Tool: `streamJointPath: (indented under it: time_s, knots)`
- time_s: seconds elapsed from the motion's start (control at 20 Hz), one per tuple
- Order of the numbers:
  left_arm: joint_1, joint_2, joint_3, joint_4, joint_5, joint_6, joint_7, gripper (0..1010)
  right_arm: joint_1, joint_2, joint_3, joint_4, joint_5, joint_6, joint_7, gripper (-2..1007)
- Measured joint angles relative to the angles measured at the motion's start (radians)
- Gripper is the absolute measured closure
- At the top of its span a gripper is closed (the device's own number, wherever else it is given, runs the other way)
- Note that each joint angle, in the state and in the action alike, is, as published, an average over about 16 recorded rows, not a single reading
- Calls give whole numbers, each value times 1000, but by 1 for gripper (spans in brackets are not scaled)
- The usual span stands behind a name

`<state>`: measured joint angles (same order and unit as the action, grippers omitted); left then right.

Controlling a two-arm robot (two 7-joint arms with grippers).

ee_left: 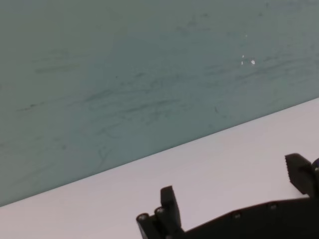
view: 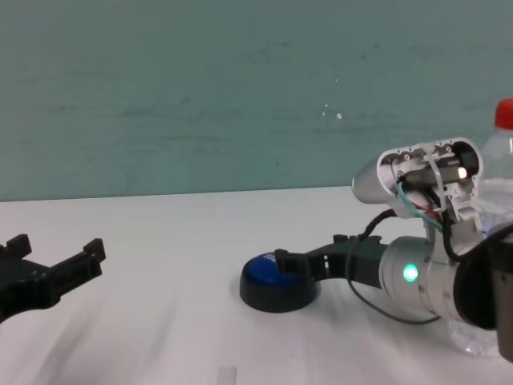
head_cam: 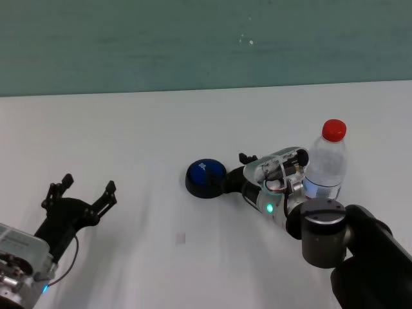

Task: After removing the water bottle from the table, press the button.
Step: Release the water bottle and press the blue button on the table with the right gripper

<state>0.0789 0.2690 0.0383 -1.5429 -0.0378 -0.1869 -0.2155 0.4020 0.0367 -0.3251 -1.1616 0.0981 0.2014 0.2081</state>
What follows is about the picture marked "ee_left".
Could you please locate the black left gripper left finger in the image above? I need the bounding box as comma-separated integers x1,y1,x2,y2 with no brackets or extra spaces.
159,185,185,237

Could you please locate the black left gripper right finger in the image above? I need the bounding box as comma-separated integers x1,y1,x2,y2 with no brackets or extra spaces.
285,153,319,200

